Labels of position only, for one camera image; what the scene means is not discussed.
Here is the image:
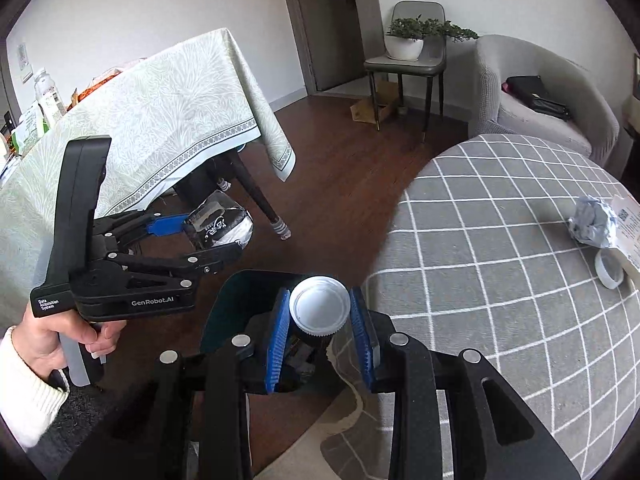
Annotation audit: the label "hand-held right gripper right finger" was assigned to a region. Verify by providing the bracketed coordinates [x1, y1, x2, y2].
[348, 287, 584, 480]

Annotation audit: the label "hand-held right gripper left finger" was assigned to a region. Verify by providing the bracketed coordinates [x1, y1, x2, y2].
[57, 287, 293, 480]

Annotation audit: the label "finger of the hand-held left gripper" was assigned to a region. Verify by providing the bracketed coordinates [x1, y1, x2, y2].
[93, 209, 191, 254]
[106, 244, 245, 289]

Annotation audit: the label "black silver snack bag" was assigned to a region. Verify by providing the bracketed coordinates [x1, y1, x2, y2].
[182, 190, 255, 251]

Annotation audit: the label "black jar white lid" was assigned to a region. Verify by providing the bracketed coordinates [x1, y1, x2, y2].
[286, 275, 353, 361]

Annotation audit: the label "dark green trash bin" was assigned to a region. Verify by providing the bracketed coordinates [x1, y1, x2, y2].
[199, 269, 362, 396]

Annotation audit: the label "person's left forearm white sleeve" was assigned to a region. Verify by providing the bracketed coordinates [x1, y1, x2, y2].
[0, 326, 71, 454]

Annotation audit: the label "person's left hand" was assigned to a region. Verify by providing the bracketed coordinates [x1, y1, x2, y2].
[14, 303, 129, 377]

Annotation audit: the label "black box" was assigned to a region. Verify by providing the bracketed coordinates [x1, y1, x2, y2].
[174, 160, 237, 207]

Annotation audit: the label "dark wooden table leg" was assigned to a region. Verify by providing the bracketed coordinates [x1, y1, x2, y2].
[227, 150, 292, 241]

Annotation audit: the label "green white carton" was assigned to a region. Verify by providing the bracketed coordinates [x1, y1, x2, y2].
[9, 102, 51, 154]

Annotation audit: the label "beige rug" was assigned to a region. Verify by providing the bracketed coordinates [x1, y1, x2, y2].
[254, 385, 392, 480]

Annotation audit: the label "pale green patterned tablecloth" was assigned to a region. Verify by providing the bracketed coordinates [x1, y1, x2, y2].
[0, 27, 297, 307]

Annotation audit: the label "clear plastic bottle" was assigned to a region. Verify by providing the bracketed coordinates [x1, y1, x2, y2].
[32, 67, 66, 121]

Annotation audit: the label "orange snack packets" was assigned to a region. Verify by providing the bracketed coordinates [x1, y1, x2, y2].
[69, 67, 127, 107]

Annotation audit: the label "grey checked tablecloth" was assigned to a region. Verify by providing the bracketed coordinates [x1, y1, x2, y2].
[320, 133, 640, 480]

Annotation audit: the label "grey fuzzy clothing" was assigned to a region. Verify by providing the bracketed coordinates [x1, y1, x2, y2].
[27, 384, 162, 467]

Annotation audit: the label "flat cardboard box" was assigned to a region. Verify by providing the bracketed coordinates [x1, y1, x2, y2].
[349, 80, 401, 125]

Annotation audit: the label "thin white tape roll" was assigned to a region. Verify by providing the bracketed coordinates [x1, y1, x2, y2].
[594, 248, 626, 290]

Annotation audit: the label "grey door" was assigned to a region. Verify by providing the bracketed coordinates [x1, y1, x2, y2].
[276, 0, 366, 94]

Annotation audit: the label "crumpled silver foil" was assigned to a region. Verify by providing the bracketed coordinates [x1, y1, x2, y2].
[567, 197, 621, 249]

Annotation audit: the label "grey chair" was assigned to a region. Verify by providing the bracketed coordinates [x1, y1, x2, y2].
[363, 1, 448, 144]

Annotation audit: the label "white printed card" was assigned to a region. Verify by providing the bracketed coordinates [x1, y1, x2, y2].
[607, 194, 640, 279]

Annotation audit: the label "potted green plant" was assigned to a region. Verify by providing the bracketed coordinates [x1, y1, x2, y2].
[384, 16, 480, 61]

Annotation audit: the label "grey armchair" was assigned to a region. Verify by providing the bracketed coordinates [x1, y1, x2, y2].
[469, 34, 621, 166]

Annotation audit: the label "white wall switch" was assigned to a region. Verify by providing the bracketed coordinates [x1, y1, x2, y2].
[17, 42, 34, 84]

